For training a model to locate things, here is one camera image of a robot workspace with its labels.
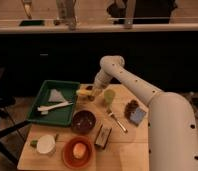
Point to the grey cloth piece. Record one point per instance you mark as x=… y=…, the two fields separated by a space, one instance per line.
x=56 y=96

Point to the dark brown bowl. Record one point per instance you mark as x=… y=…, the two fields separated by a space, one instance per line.
x=83 y=122

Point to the white round lid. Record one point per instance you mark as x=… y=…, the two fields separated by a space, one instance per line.
x=46 y=145

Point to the blue sponge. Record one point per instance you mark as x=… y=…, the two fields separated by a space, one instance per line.
x=137 y=116

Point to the green plastic cup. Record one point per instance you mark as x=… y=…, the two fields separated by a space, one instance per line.
x=109 y=96

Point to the dark rectangular box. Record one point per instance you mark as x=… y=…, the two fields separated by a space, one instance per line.
x=102 y=136

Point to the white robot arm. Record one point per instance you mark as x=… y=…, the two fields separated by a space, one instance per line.
x=172 y=134

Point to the orange plate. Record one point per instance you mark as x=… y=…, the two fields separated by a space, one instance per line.
x=67 y=153

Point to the green plastic tray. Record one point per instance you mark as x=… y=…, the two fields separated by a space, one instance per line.
x=57 y=117

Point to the black chair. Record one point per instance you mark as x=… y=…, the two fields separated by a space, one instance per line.
x=4 y=103

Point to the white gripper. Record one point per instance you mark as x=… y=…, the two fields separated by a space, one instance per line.
x=96 y=90

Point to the brown pine cone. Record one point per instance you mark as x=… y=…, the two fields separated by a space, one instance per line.
x=130 y=107

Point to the yellow round bread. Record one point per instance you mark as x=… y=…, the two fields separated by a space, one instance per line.
x=79 y=150

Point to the green vegetable piece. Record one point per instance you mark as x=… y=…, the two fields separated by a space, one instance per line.
x=33 y=143

